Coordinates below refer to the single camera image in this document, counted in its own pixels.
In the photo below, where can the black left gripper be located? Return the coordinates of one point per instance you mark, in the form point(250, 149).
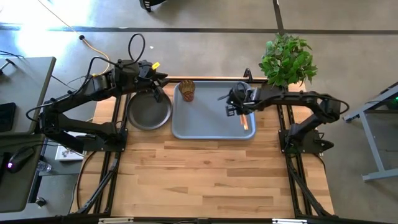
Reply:
point(147, 74)

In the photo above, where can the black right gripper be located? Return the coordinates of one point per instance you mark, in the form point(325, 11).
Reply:
point(237, 96)

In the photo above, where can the amber faceted plastic cup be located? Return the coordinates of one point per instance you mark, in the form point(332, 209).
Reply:
point(187, 91)

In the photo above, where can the dark grey round plate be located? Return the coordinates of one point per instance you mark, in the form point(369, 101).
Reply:
point(146, 113)

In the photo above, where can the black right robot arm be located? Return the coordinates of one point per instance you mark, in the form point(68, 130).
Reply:
point(298, 98)

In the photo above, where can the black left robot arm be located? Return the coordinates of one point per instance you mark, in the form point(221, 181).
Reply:
point(93, 87)

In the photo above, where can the grey-blue plastic tray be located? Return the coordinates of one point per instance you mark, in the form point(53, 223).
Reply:
point(208, 118)

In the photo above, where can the yellow tag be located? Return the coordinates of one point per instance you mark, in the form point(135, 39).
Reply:
point(155, 65)

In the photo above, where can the black table clamp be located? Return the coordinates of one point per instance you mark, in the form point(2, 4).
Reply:
point(247, 74)

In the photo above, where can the green leafy plant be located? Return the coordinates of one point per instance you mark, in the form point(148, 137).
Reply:
point(286, 62)

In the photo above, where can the white printed box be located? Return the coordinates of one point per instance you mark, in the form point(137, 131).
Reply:
point(66, 153)

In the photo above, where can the grey side table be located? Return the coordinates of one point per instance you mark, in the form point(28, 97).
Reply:
point(25, 87)

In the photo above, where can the clear water bottle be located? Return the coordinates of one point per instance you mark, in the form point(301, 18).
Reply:
point(44, 166)

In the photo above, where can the dark office desk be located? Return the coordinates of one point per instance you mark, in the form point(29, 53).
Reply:
point(18, 189)

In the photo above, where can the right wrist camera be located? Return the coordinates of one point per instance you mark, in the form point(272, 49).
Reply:
point(252, 94)

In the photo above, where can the silver metal bracket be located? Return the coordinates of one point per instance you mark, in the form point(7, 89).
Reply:
point(289, 221)
point(115, 221)

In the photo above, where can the grey metal table frame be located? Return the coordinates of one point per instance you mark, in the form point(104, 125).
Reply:
point(371, 137)

